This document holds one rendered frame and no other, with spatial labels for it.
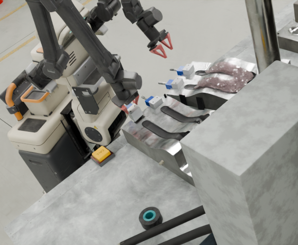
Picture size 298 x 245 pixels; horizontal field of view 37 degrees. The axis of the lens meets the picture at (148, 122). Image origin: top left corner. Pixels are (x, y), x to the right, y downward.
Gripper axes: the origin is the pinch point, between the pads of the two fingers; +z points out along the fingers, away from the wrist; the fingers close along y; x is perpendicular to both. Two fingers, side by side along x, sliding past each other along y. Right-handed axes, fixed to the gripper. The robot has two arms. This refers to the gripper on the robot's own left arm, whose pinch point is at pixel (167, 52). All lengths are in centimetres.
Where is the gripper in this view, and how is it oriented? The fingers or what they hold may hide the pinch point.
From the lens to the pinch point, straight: 210.3
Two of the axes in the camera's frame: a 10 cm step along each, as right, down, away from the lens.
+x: -6.3, 2.5, 7.4
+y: 4.3, -6.7, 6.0
